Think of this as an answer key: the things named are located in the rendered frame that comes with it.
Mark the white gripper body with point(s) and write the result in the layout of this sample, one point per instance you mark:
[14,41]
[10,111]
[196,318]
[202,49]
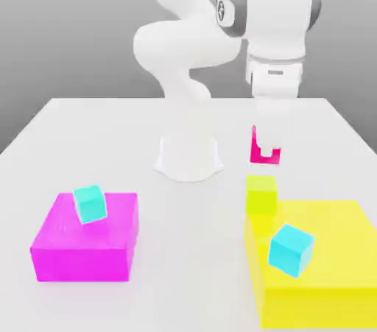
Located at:
[275,84]

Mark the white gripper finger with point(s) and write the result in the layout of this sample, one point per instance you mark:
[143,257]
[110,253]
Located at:
[268,137]

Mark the small crimson cube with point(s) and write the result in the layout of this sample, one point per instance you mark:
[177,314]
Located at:
[255,156]

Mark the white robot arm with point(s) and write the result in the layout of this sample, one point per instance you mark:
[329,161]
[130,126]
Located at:
[182,43]

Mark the small lime yellow cube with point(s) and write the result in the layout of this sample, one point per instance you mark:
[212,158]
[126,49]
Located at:
[261,195]

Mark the small cyan cube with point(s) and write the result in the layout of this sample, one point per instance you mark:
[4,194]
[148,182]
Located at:
[290,251]

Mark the small turquoise cube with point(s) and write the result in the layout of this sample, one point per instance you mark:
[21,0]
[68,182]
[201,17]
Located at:
[89,204]

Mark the large yellow box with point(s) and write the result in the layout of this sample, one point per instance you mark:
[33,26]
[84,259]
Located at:
[332,255]

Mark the large magenta box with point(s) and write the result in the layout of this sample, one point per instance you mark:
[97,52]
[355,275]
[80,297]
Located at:
[82,252]

